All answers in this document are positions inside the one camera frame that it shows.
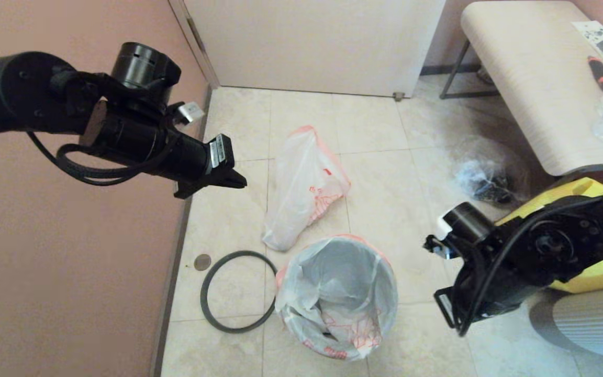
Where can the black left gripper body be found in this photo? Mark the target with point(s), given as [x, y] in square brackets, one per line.
[139, 141]

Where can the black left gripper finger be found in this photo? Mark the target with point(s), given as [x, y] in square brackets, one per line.
[231, 180]

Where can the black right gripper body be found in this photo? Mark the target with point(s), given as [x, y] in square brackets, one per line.
[495, 290]

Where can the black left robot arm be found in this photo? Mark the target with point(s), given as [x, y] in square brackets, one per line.
[8, 94]

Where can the yellow tote bag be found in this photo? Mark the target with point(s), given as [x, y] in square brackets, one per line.
[594, 275]

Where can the clear plastic bag dark contents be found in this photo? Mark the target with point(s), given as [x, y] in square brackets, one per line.
[482, 180]

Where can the round metal floor drain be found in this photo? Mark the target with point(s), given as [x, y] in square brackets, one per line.
[203, 262]

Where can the grey ribbed round object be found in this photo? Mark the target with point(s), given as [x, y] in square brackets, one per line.
[594, 324]

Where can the white door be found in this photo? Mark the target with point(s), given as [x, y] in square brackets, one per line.
[322, 47]

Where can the small metal door stop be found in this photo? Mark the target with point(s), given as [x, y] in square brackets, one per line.
[398, 96]

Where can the beige bench with black legs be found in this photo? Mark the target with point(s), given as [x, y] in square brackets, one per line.
[532, 89]

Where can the black and orange tool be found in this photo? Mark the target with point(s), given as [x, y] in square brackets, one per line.
[601, 73]

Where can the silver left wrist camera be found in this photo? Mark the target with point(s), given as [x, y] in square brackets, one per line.
[191, 112]

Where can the white door frame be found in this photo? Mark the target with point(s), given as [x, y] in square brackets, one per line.
[197, 44]

